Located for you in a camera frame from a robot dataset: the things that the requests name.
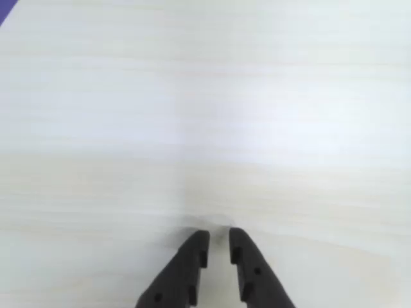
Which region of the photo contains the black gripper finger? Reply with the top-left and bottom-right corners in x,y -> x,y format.
134,230 -> 211,308
229,227 -> 297,308

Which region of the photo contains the blue plastic box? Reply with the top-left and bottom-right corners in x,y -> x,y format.
0,0 -> 19,27

